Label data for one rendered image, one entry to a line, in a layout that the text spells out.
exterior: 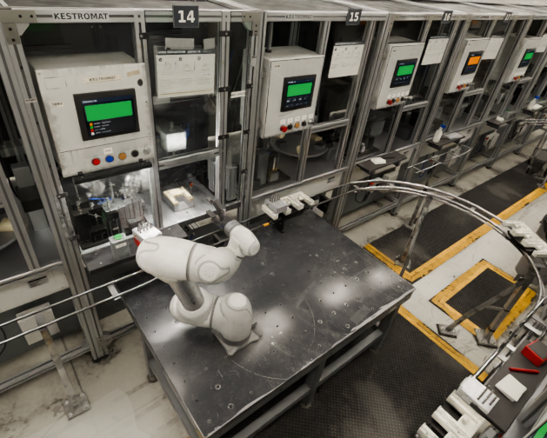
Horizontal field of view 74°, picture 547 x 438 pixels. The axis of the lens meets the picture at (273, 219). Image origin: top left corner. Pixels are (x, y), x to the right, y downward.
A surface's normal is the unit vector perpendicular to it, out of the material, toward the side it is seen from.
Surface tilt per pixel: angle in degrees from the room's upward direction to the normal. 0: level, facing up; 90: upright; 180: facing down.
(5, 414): 0
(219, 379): 0
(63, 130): 90
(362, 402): 0
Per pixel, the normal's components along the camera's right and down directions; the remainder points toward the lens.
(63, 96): 0.62, 0.52
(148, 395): 0.11, -0.80
